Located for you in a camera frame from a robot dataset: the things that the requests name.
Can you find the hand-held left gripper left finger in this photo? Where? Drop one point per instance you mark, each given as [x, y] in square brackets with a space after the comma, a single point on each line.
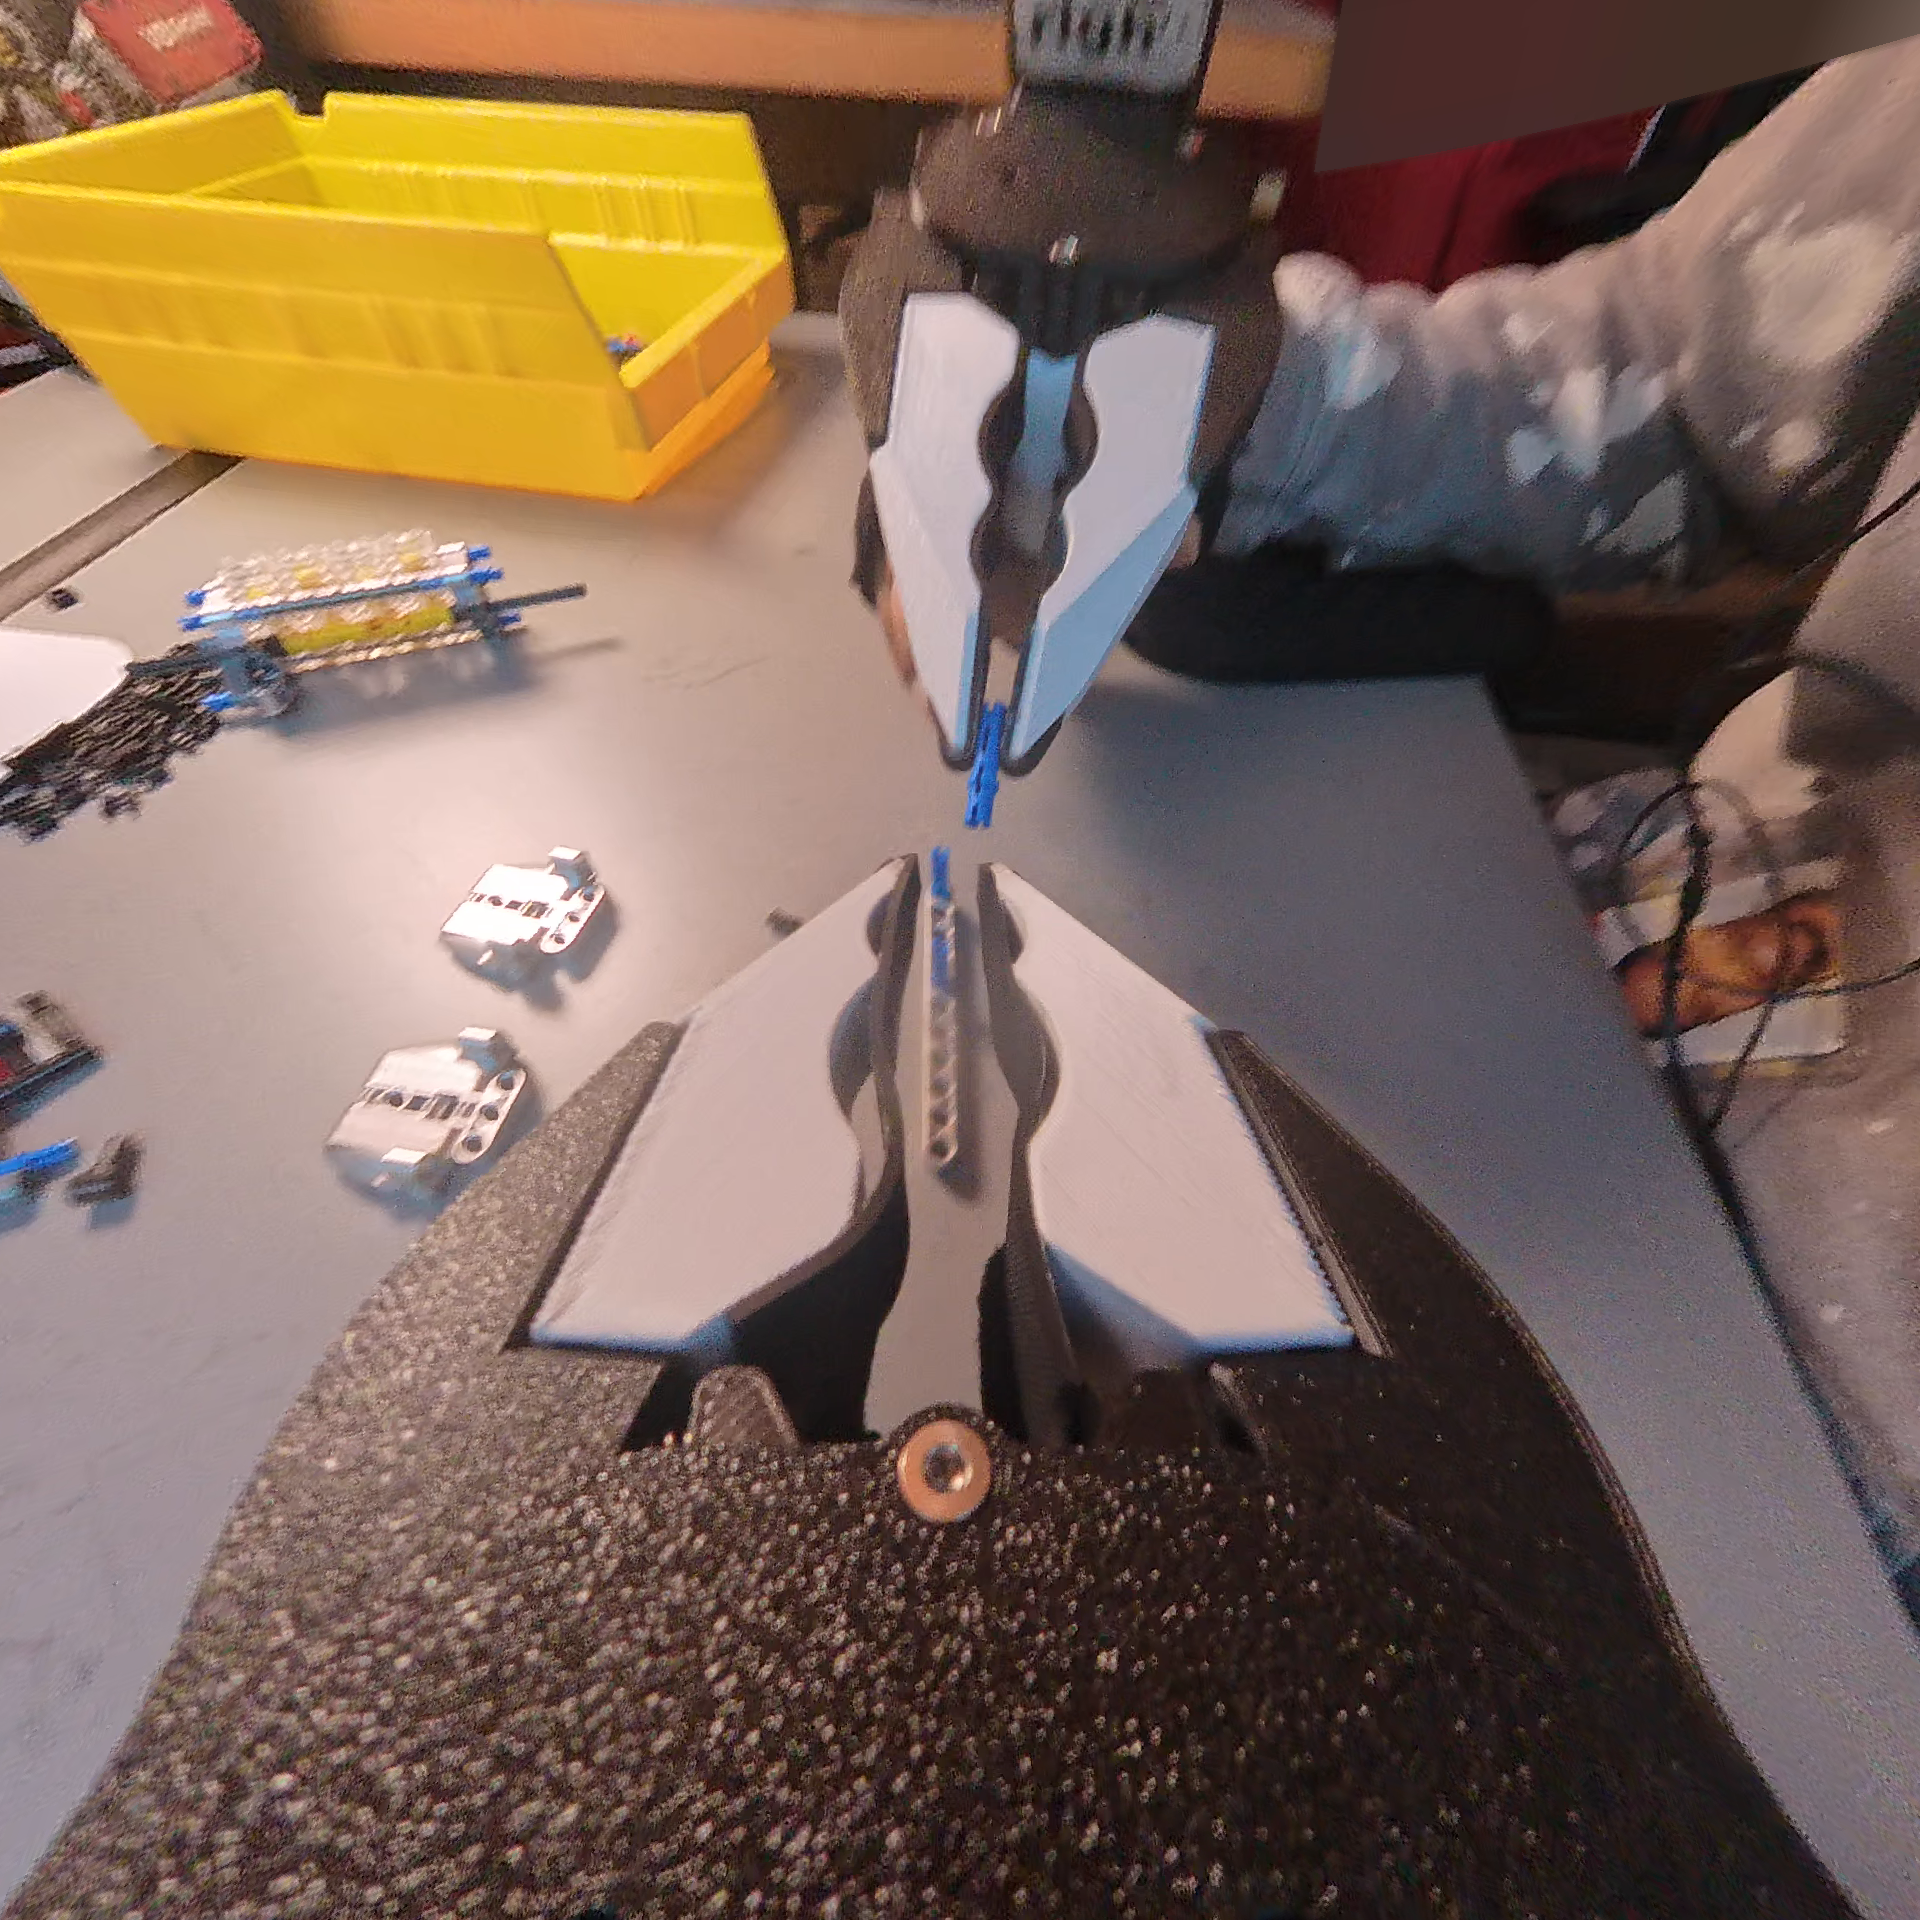
[721, 1184]

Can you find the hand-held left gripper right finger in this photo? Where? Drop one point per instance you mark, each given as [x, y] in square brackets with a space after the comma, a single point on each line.
[1185, 1184]

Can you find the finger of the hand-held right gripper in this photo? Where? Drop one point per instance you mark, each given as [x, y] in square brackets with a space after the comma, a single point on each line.
[1141, 481]
[931, 481]

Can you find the long grey toy beam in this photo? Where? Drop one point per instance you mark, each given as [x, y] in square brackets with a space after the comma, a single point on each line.
[943, 1079]

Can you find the yellow bin with small pins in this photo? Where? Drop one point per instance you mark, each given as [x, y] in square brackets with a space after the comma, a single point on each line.
[301, 329]

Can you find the person's right forearm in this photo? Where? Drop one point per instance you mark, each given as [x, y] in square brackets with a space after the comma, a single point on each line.
[1501, 404]

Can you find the silver toy engine block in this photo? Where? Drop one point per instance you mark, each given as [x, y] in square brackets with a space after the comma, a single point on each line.
[524, 915]
[428, 1108]

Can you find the red cloth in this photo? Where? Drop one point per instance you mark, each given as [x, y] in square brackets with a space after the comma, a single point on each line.
[1471, 195]

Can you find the wooden tabletop edge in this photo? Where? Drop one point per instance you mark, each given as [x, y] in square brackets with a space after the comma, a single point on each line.
[599, 31]

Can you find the pile of mixed toy pins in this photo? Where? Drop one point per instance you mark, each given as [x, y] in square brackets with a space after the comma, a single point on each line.
[45, 1050]

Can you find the white wooden book stand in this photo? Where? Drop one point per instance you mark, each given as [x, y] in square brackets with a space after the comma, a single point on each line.
[54, 690]

